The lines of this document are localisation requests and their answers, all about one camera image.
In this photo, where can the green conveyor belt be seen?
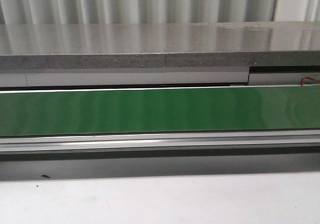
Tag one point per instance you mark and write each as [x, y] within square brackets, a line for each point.
[69, 112]

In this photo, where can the white pleated curtain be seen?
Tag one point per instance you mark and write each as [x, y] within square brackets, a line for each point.
[155, 11]

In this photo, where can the aluminium conveyor front rail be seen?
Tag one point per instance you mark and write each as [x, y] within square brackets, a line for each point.
[161, 141]

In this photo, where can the silver conveyor rear rail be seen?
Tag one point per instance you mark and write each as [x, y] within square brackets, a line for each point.
[82, 78]

